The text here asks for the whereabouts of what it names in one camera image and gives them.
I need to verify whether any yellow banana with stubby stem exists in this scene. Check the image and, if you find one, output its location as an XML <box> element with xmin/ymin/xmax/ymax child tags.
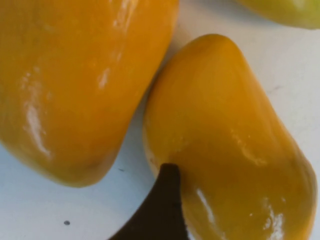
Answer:
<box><xmin>234</xmin><ymin>0</ymin><xmax>320</xmax><ymax>30</ymax></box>

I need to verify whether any orange mango with green tip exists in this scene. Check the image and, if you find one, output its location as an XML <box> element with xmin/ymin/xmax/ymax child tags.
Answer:
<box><xmin>0</xmin><ymin>0</ymin><xmax>180</xmax><ymax>188</ymax></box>

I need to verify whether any plain yellow-orange mango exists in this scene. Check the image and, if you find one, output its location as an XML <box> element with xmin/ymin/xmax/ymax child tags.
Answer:
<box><xmin>142</xmin><ymin>33</ymin><xmax>318</xmax><ymax>240</ymax></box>

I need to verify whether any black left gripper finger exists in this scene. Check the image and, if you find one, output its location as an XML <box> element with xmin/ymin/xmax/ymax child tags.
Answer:
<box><xmin>107</xmin><ymin>163</ymin><xmax>190</xmax><ymax>240</ymax></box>

